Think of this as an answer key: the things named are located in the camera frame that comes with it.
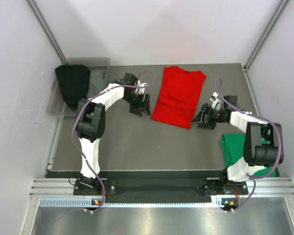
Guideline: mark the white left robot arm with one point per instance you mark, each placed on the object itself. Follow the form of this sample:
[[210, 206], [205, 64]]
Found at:
[[90, 121]]

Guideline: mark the left aluminium corner post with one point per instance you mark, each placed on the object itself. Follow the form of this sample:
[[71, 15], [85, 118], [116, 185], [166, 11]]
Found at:
[[46, 29]]

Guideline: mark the aluminium corner post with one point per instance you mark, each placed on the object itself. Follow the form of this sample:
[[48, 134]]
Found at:
[[266, 32], [46, 29]]

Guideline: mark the red t shirt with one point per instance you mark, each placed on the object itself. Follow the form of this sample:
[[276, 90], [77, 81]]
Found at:
[[178, 97]]

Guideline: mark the grey t shirt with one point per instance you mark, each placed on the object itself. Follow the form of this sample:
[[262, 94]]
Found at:
[[97, 82]]

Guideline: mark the right aluminium corner post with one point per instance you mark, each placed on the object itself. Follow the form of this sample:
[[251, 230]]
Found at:
[[266, 32]]

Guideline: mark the black t shirt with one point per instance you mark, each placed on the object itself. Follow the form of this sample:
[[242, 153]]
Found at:
[[73, 82]]

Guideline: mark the aluminium frame rail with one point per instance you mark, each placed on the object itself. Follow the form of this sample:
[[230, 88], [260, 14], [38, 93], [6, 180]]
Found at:
[[267, 187]]

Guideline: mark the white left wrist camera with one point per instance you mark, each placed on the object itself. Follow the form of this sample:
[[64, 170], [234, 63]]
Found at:
[[140, 87]]

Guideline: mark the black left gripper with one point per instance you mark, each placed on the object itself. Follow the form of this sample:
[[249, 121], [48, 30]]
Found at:
[[146, 104]]

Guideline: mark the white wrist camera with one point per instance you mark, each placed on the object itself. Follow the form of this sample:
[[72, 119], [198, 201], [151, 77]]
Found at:
[[216, 103], [140, 87]]

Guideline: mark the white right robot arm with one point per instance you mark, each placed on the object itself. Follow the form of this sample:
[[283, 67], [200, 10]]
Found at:
[[262, 149]]

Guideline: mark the slotted grey cable duct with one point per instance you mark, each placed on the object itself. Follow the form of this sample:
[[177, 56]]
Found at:
[[94, 203]]

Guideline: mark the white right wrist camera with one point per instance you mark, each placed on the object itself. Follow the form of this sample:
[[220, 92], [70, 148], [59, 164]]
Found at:
[[216, 103]]

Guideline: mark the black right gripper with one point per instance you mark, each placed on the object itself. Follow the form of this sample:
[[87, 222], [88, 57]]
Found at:
[[198, 119]]

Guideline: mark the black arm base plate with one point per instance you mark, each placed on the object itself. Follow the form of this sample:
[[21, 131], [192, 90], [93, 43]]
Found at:
[[200, 182]]

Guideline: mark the grey plastic bin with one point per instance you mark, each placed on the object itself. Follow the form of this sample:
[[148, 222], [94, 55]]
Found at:
[[56, 106]]

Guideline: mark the green folded t shirt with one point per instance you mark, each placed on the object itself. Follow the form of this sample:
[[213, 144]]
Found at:
[[232, 147]]

